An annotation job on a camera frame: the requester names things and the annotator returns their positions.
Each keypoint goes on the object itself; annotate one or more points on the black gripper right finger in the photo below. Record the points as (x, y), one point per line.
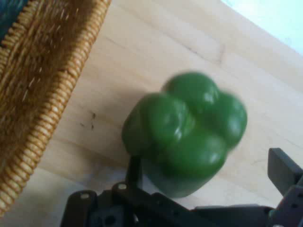
(282, 169)

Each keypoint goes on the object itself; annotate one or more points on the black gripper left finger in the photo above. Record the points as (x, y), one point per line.
(134, 173)

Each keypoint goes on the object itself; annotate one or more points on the green bell pepper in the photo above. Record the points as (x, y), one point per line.
(187, 132)

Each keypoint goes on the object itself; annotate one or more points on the grey teal board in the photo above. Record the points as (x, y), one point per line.
(9, 16)

